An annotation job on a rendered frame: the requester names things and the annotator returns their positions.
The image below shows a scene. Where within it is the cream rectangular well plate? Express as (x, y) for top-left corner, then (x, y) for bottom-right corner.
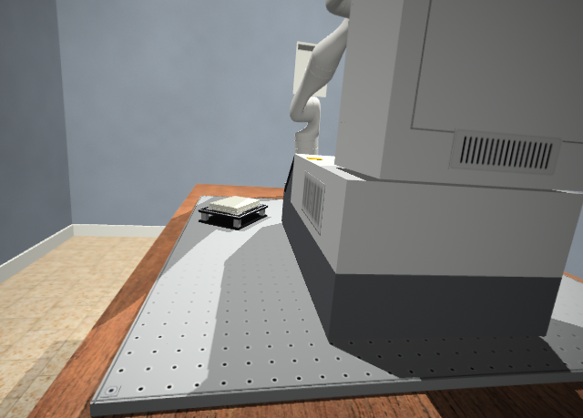
(209, 196), (260, 214)

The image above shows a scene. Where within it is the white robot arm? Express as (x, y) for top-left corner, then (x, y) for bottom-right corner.
(290, 0), (351, 156)

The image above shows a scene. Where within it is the black rectangular frame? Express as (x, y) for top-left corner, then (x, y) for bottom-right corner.
(199, 204), (268, 230)

